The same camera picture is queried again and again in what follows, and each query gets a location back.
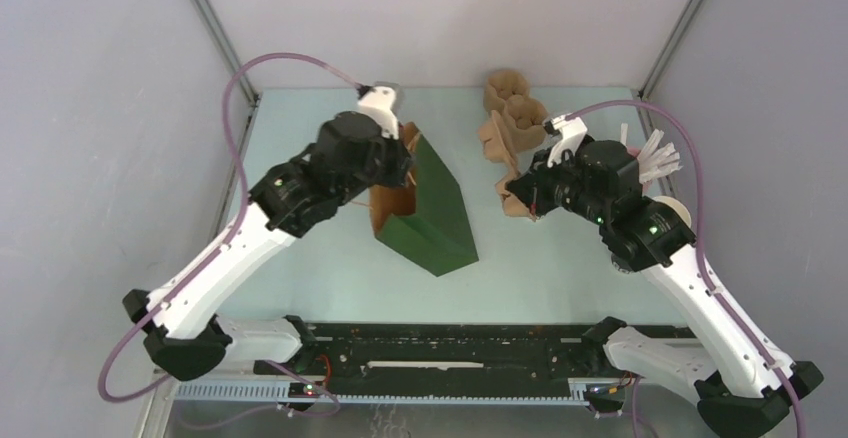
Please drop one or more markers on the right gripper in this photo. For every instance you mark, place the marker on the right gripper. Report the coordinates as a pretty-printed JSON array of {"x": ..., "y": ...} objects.
[{"x": 532, "y": 186}]

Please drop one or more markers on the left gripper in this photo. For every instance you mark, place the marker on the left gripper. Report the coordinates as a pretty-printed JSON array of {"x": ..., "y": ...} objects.
[{"x": 402, "y": 161}]

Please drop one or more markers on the brown pulp cup carrier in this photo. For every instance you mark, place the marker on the brown pulp cup carrier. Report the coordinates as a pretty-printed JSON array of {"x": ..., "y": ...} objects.
[{"x": 503, "y": 142}]

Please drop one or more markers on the green paper bag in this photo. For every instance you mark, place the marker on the green paper bag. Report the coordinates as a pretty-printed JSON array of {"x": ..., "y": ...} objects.
[{"x": 425, "y": 221}]

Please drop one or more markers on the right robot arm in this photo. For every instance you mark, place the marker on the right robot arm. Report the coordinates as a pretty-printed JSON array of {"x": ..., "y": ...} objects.
[{"x": 743, "y": 385}]

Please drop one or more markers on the stacked brown cup carriers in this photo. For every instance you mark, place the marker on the stacked brown cup carriers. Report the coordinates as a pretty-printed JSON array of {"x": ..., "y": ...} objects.
[{"x": 507, "y": 91}]

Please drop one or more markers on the single white straw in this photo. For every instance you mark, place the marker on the single white straw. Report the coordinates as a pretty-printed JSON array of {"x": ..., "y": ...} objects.
[{"x": 624, "y": 134}]

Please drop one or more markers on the bundle of white straws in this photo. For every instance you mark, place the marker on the bundle of white straws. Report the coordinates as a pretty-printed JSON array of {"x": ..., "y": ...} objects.
[{"x": 656, "y": 159}]

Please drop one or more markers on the stack of paper cups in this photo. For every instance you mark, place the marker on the stack of paper cups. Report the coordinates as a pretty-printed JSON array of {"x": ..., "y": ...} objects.
[{"x": 649, "y": 235}]

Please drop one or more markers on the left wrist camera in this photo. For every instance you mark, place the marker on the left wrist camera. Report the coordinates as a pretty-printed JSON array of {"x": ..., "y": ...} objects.
[{"x": 379, "y": 101}]

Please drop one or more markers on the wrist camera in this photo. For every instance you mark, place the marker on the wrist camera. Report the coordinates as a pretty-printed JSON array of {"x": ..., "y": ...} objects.
[
  {"x": 568, "y": 131},
  {"x": 379, "y": 101}
]

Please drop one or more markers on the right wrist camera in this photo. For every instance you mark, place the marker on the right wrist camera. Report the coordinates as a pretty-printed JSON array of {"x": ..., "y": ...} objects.
[{"x": 568, "y": 131}]

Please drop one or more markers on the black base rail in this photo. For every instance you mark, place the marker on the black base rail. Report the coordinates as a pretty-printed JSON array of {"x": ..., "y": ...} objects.
[{"x": 456, "y": 362}]

